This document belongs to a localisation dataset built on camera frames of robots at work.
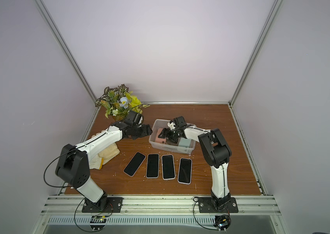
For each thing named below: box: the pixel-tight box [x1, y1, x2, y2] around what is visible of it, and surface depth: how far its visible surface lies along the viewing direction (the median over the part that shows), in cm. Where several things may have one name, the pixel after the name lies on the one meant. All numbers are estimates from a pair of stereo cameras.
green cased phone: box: [178, 136, 192, 148], surface depth 97 cm
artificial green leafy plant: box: [94, 83, 151, 119], surface depth 93 cm
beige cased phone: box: [161, 154, 176, 180], surface depth 87 cm
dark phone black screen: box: [123, 151, 146, 177], surface depth 89 cm
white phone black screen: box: [177, 157, 193, 185], surface depth 87 cm
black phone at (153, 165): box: [145, 153, 160, 179], surface depth 87 cm
